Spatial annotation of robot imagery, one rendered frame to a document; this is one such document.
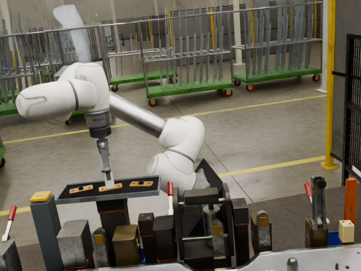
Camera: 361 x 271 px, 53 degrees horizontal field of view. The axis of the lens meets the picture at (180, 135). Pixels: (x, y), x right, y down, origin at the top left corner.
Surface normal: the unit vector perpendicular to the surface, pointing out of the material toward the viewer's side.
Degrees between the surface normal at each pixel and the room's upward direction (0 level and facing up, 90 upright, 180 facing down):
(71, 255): 90
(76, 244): 90
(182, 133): 59
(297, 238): 0
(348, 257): 0
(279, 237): 0
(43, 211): 90
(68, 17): 85
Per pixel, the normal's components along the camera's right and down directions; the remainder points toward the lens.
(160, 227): -0.10, -0.95
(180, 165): 0.42, -0.20
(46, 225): 0.00, 0.30
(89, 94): 0.49, 0.20
